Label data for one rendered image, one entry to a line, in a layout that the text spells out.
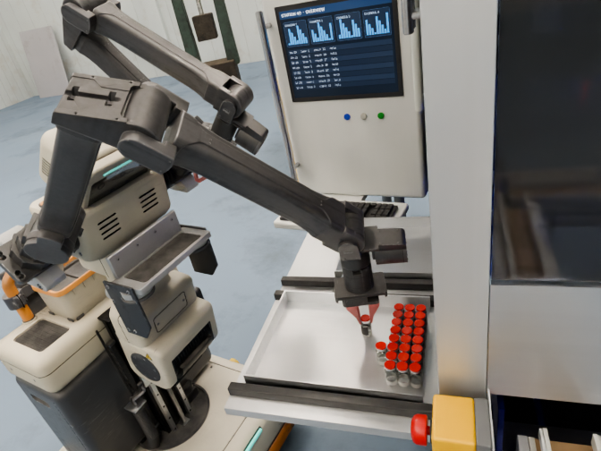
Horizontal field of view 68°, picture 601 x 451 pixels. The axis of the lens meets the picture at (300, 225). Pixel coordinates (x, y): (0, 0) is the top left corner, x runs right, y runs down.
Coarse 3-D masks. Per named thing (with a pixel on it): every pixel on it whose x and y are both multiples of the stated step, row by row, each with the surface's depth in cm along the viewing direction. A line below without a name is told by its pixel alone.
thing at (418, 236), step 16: (368, 224) 131; (384, 224) 130; (400, 224) 128; (416, 224) 127; (416, 240) 122; (416, 256) 115; (336, 272) 111; (384, 272) 107; (400, 272) 106; (416, 272) 105; (432, 272) 103
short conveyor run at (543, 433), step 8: (544, 432) 61; (520, 440) 64; (528, 440) 64; (536, 440) 64; (544, 440) 60; (592, 440) 60; (600, 440) 59; (520, 448) 63; (528, 448) 63; (536, 448) 63; (544, 448) 59; (552, 448) 63; (560, 448) 63; (568, 448) 63; (576, 448) 62; (584, 448) 62; (592, 448) 62; (600, 448) 58
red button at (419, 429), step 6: (420, 414) 62; (426, 414) 63; (414, 420) 62; (420, 420) 61; (426, 420) 61; (414, 426) 61; (420, 426) 61; (426, 426) 60; (414, 432) 61; (420, 432) 60; (426, 432) 60; (414, 438) 61; (420, 438) 60; (426, 438) 60; (420, 444) 61; (426, 444) 60
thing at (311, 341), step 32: (288, 320) 103; (320, 320) 101; (352, 320) 99; (384, 320) 98; (256, 352) 92; (288, 352) 95; (320, 352) 93; (352, 352) 92; (256, 384) 88; (288, 384) 85; (320, 384) 82; (352, 384) 85; (384, 384) 83
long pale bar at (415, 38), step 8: (416, 0) 107; (416, 24) 110; (416, 32) 111; (416, 40) 112; (416, 48) 113; (416, 56) 114; (416, 64) 115; (416, 72) 116; (416, 80) 117; (416, 88) 118; (416, 96) 119; (416, 104) 120
